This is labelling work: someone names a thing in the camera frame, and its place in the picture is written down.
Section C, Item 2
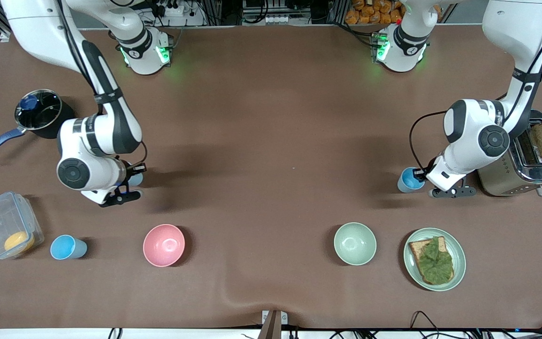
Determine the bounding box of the brown table mat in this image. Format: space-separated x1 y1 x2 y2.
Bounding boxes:
0 24 542 330

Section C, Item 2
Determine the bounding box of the pink bowl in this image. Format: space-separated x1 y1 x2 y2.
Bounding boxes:
143 224 186 267

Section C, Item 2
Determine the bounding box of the metal camera mount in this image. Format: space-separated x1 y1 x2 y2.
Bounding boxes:
261 309 288 339

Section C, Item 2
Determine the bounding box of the pale green bowl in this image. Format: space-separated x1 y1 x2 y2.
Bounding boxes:
334 222 377 266

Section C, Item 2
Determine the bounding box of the black pot with blue handle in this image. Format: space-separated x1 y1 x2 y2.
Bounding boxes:
0 89 76 162

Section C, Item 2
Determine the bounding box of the aluminium frame rack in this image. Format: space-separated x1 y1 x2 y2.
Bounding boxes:
203 0 347 26

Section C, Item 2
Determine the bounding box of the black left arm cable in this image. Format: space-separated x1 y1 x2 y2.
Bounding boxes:
409 0 542 173

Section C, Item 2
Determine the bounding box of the orange round food piece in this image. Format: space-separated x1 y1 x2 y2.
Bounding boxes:
4 231 35 253

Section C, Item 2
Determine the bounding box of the white power strip with plugs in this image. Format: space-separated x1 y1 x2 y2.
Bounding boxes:
151 0 186 18

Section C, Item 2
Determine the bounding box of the white socket strip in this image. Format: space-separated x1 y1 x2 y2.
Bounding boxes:
262 14 296 25

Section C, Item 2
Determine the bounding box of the bag of orange buns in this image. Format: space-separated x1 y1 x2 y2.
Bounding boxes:
345 0 406 25

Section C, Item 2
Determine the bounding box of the beige chrome toaster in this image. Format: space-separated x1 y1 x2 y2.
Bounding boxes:
476 109 542 197

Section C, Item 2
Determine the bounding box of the glass lid with blue knob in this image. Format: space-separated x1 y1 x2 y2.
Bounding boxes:
15 89 63 131

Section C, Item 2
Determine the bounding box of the green lettuce leaf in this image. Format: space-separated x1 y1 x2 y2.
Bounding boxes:
417 237 454 285

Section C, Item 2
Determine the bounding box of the pale green plate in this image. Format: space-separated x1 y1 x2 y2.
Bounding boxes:
403 228 466 292

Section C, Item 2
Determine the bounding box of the black looped cable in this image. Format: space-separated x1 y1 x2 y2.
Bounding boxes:
409 310 442 339

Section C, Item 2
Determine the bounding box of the brown bread slice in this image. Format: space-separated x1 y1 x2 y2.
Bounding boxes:
408 236 455 286

